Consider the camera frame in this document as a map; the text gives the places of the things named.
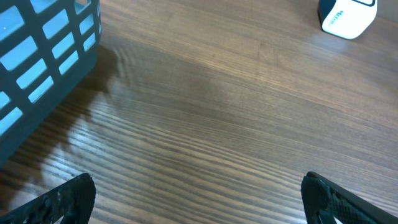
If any grey plastic mesh basket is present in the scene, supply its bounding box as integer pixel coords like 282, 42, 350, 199
1, 0, 102, 163

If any white barcode scanner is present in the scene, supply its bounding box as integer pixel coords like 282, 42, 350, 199
318, 0, 378, 40

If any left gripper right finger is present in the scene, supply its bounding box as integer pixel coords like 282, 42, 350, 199
301, 172, 397, 224

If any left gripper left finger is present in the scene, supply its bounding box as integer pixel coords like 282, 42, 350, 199
1, 173, 96, 224

